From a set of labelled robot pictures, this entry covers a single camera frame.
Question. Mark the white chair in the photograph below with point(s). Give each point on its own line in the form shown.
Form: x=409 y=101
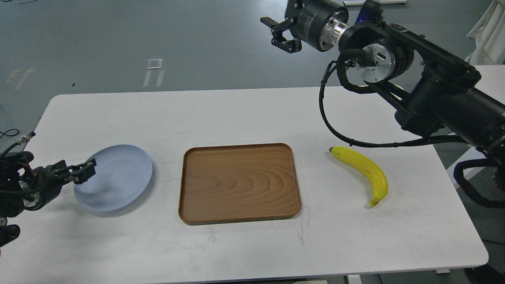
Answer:
x=489 y=36

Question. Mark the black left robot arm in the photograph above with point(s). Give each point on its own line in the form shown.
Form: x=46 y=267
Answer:
x=24 y=188

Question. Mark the white floor base bar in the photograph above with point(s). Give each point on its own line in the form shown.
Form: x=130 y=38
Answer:
x=383 y=2

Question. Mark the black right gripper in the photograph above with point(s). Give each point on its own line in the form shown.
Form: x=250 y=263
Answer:
x=310 y=21

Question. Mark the yellow banana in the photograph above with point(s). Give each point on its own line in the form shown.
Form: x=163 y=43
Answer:
x=374 y=174

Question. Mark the light blue plate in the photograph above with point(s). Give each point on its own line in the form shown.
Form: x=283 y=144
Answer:
x=122 y=174

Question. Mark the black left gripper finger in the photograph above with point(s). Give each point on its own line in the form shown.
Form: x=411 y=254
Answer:
x=78 y=174

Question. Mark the brown wooden tray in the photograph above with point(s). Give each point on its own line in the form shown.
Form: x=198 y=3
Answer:
x=240 y=183

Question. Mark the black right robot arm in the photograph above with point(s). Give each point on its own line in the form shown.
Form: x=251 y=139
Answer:
x=432 y=91

